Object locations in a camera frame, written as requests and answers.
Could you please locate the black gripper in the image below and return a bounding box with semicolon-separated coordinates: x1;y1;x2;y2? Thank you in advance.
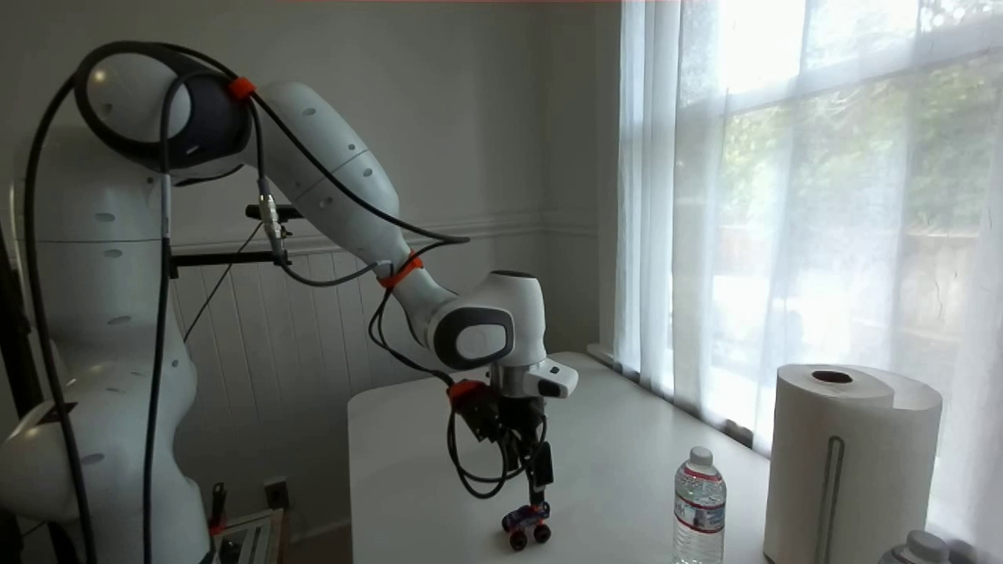
460;390;554;504

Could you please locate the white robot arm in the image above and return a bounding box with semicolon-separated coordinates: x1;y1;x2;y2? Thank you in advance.
0;41;573;564

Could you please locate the purple toy monster truck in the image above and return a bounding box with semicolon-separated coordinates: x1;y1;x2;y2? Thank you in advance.
500;502;552;551

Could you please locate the clear plastic water bottle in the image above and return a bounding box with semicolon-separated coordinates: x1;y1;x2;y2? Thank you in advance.
674;444;726;564

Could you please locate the white paper towel roll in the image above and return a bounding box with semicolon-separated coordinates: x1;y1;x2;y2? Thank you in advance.
766;363;943;564

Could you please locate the white sheer curtain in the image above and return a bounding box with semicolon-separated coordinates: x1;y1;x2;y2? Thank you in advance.
601;0;1003;559

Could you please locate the black metal stand bar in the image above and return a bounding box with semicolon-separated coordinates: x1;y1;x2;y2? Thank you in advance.
170;205;303;276

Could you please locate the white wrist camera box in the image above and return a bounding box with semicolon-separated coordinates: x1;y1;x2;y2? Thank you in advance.
526;362;580;399

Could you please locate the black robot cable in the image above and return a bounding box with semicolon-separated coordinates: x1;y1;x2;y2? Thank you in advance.
23;39;474;564

